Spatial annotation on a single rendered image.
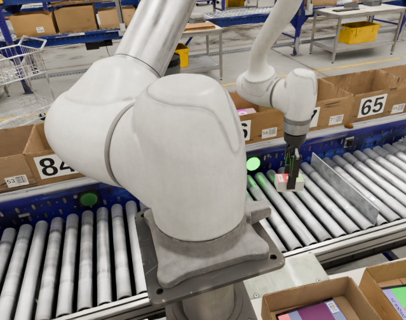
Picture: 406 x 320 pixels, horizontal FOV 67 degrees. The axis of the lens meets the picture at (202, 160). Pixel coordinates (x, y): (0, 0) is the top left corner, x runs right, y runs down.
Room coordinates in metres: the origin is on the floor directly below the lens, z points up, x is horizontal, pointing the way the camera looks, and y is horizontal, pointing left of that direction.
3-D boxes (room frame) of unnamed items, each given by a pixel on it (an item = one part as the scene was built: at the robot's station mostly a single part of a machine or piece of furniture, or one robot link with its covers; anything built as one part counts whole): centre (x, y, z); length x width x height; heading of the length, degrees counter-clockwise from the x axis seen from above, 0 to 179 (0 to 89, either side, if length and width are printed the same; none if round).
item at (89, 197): (1.06, 0.51, 0.81); 0.07 x 0.01 x 0.07; 104
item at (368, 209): (1.11, -0.62, 0.76); 0.46 x 0.01 x 0.09; 14
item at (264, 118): (1.47, -0.19, 0.96); 0.39 x 0.29 x 0.17; 104
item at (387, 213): (1.13, -0.72, 0.72); 0.52 x 0.05 x 0.05; 14
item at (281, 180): (0.95, -0.33, 0.93); 0.10 x 0.06 x 0.05; 87
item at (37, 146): (1.27, 0.57, 0.96); 0.39 x 0.29 x 0.17; 104
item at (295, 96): (0.96, -0.32, 1.29); 0.13 x 0.11 x 0.16; 46
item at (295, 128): (0.95, -0.33, 1.18); 0.09 x 0.09 x 0.06
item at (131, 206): (0.87, 0.29, 0.72); 0.52 x 0.05 x 0.05; 14
